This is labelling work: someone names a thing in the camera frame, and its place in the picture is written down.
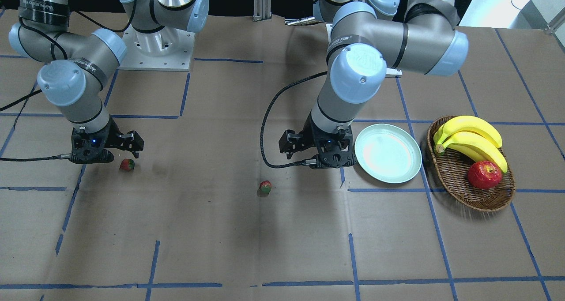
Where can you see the red strawberry green top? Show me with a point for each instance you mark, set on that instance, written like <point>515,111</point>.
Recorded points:
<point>127,165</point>

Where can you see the light green plate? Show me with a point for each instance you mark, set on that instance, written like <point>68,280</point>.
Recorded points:
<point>388,153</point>

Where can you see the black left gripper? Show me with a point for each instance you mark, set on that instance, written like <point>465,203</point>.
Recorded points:
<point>307,136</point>

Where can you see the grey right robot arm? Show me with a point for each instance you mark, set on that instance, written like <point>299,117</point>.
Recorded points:
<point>77,67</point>

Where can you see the brown wicker basket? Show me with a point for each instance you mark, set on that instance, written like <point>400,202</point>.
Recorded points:
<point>450,170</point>

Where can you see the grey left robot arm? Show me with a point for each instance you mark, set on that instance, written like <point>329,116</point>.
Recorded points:
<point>364,43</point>

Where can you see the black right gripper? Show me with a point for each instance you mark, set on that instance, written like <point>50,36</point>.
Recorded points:
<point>115,136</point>

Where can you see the aluminium profile post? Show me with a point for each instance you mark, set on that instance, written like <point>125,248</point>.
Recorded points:
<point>262,10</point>

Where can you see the red apple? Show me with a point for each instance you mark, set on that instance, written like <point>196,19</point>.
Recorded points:
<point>484,175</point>

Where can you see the yellow banana bunch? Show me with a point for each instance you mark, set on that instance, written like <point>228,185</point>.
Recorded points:
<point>474,134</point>

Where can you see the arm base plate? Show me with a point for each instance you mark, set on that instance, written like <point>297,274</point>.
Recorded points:
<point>169,49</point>

